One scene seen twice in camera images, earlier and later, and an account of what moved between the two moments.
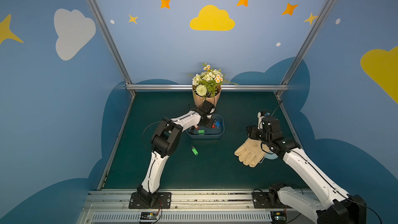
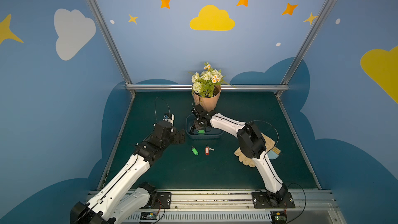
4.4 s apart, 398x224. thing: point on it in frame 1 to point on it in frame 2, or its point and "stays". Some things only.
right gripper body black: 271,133 to 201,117
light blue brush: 270,155 stays
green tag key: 194,150 stays
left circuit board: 148,215 stays
